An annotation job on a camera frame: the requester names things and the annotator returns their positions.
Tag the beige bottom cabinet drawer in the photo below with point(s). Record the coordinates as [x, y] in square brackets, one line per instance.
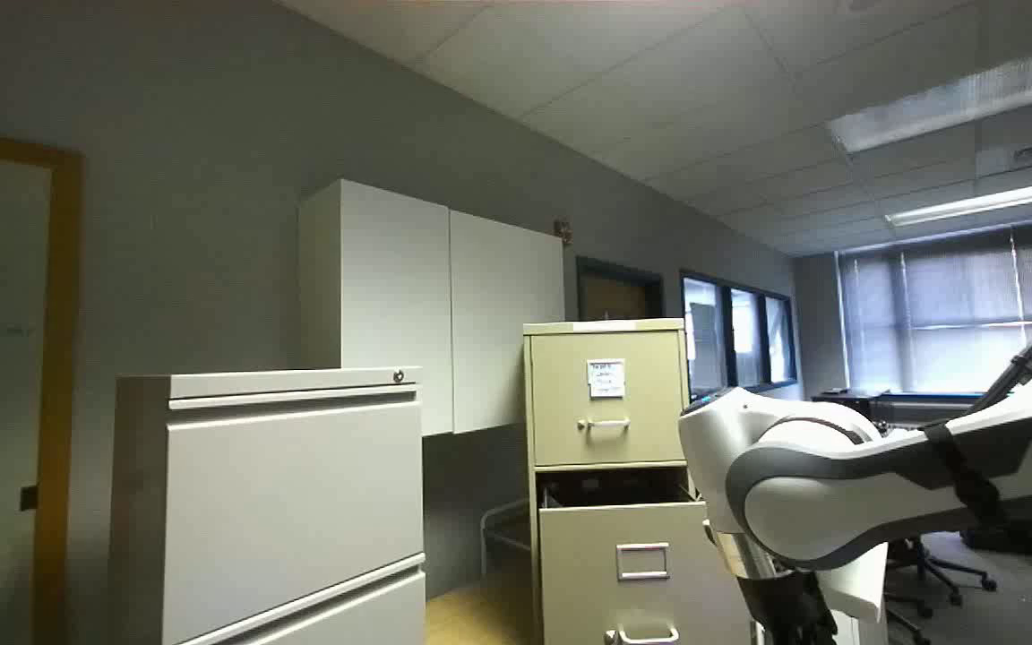
[624, 561]

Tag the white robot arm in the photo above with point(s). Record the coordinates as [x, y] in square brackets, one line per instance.
[804, 491]

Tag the beige filing cabinet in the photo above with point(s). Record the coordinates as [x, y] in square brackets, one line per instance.
[598, 394]

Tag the grey lateral file cabinet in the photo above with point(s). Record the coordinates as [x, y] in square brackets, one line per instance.
[276, 505]

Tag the black office chair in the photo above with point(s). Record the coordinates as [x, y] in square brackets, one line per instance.
[922, 563]

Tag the ceiling light panel far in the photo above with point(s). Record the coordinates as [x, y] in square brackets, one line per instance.
[962, 208]

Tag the ceiling light panel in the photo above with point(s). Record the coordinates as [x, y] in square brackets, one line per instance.
[962, 208]
[938, 108]

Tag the wood framed whiteboard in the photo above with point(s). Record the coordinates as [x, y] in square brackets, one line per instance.
[42, 207]

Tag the ceiling light panel near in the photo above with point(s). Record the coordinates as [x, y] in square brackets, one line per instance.
[938, 108]

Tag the white wall cabinet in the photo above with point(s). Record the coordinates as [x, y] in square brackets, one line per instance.
[404, 281]

